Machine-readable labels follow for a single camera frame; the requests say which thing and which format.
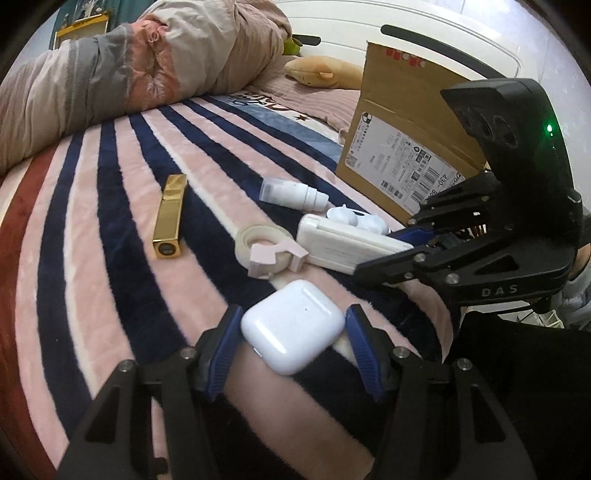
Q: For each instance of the white rounded plastic object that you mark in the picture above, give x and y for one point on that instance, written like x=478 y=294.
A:
x=364 y=224

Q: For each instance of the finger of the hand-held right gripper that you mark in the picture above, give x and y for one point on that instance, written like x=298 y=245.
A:
x=397 y=268
x=415 y=236

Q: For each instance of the yellow plush toy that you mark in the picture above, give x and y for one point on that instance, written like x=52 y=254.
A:
x=323 y=69

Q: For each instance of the cardboard box with shipping label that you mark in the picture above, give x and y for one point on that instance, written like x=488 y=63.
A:
x=406 y=115

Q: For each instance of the white headboard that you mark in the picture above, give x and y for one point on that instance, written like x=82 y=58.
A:
x=346 y=18

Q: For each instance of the white earbuds charging case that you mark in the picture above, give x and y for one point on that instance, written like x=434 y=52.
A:
x=291 y=323

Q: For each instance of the striped pink navy blanket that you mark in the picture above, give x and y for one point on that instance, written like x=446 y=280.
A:
x=115 y=207

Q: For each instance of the white rectangular power bank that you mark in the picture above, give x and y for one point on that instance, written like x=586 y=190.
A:
x=341 y=244

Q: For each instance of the pink tape dispenser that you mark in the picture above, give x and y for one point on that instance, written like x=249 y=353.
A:
x=273 y=258

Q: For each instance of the white pump bottle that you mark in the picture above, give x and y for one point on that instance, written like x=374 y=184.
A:
x=300 y=194

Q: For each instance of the person's right forearm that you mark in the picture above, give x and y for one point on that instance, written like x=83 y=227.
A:
x=579 y=295

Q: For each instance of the green plush toy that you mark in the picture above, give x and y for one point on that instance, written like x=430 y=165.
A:
x=292 y=46

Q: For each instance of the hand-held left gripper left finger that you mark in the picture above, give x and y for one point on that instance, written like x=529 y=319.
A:
x=225 y=353

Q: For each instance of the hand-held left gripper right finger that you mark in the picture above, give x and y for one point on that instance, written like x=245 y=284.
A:
x=362 y=353

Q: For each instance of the gold rectangular lipstick tube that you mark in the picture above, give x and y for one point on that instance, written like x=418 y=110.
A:
x=170 y=217

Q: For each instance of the gold picture frame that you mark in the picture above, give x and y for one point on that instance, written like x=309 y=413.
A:
x=81 y=25

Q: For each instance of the beige pink quilt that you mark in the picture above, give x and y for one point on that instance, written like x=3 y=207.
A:
x=184 y=55

